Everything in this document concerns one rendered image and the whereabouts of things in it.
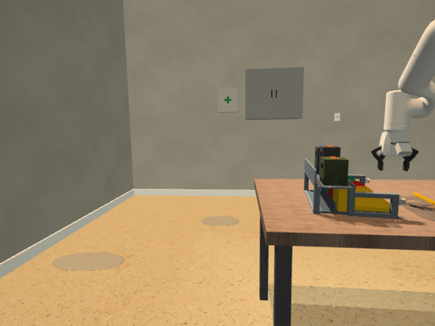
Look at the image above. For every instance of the red open bin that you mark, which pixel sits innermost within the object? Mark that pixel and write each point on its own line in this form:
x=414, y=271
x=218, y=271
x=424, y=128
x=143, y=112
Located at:
x=357, y=183

